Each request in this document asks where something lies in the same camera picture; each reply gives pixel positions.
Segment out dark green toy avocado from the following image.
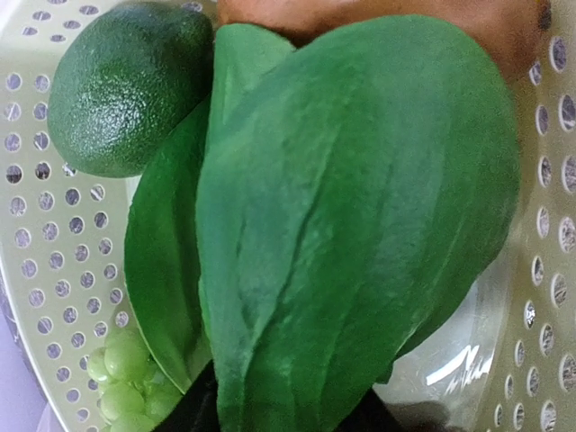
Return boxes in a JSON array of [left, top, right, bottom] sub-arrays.
[[47, 2, 214, 178]]

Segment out green toy leafy vegetable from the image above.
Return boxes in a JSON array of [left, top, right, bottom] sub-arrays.
[[124, 14, 519, 431]]

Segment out pale green plastic basket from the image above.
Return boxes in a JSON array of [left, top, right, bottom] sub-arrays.
[[1, 1, 575, 431]]

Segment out brown toy mushroom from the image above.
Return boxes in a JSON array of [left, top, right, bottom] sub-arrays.
[[217, 0, 552, 81]]

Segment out green toy grapes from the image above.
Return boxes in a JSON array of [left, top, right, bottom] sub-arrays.
[[86, 328, 182, 431]]

